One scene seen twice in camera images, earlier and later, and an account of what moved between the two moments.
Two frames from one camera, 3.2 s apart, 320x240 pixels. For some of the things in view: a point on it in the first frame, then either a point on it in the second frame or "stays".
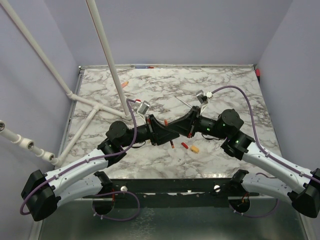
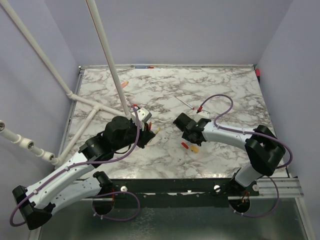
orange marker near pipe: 124,84 stays
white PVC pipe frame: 28,144 stays
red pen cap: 184,145 stays
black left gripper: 159,136 to 145,136
